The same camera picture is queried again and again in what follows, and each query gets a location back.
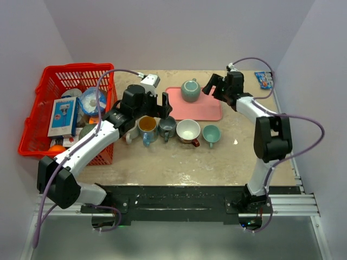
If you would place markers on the blue snack packet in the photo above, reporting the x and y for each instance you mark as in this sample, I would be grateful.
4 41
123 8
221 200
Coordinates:
264 79

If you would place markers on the blue white plastic bag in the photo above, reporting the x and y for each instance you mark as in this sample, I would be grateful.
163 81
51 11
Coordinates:
88 101

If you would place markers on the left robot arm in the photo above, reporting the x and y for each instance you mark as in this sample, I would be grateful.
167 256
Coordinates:
56 178

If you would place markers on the orange fruit in basket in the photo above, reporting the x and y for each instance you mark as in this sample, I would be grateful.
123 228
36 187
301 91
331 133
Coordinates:
57 149

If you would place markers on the teal mug back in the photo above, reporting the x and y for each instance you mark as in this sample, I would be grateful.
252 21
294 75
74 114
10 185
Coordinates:
190 90

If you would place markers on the dark red mug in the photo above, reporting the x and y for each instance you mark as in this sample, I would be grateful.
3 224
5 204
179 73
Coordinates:
188 131

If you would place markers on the small teal mug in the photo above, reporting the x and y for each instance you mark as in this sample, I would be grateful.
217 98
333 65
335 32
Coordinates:
211 134

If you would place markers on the round tin can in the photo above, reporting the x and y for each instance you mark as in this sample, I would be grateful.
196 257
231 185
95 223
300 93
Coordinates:
71 93

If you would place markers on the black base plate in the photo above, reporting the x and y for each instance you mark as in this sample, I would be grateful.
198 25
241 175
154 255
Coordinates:
182 204

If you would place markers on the blue product box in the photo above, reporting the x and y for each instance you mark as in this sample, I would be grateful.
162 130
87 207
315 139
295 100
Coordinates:
63 118

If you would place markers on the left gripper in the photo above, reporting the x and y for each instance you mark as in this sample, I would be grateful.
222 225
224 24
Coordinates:
162 111

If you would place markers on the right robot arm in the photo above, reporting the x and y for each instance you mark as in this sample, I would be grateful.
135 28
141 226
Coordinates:
272 136

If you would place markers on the green melon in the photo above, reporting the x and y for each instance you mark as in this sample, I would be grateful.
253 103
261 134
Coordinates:
88 131

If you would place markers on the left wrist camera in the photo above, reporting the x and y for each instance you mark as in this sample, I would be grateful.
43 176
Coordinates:
149 82

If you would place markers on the blue butterfly mug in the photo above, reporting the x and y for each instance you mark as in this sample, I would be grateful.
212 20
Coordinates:
148 130

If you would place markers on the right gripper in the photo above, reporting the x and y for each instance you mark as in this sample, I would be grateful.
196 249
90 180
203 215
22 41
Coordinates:
216 80

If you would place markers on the pink tray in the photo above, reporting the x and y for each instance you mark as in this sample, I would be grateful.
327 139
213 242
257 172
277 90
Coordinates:
206 108

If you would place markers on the red plastic basket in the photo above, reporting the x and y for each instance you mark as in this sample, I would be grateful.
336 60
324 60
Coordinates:
55 80

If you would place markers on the grey-blue mug front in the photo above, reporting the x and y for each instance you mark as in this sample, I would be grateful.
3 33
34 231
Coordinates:
167 128

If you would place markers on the white speckled mug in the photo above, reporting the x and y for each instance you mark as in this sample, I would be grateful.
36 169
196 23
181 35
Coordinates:
132 133

